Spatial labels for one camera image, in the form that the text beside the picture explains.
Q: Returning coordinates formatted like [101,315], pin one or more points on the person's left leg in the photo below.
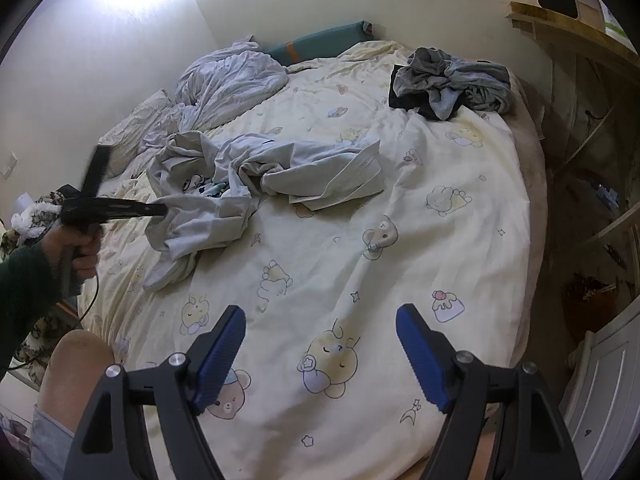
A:
[75,370]

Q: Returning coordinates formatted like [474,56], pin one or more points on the white and green box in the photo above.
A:
[597,5]

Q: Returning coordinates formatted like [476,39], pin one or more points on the crumpled pale grey quilt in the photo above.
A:
[225,85]

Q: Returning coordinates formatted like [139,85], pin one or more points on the wall switch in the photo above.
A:
[9,167]

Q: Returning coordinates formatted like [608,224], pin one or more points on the white cabinet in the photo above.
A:
[605,385]

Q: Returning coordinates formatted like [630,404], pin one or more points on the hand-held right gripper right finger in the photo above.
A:
[420,360]

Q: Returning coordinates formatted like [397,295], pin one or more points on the white printed t-shirt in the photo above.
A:
[310,165]

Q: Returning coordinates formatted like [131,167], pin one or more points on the wooden shelf unit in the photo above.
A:
[580,110]

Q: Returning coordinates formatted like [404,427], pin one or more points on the teal bolster with orange band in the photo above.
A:
[320,40]

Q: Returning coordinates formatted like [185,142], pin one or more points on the beige mattress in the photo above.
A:
[535,200]

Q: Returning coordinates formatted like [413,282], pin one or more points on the cream pillow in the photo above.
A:
[135,125]

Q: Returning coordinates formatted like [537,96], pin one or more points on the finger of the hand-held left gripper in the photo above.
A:
[130,210]

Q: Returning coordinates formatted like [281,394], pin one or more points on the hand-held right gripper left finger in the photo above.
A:
[222,360]

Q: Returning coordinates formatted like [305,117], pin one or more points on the grey shirt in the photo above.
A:
[425,67]

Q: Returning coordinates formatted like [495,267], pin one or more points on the person's left hand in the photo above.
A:
[89,255]

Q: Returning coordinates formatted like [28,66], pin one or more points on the black garment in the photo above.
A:
[405,100]

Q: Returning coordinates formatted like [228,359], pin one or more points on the black and white fluffy blanket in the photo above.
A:
[30,220]

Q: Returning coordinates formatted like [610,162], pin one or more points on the cream cartoon print duvet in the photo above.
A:
[350,240]

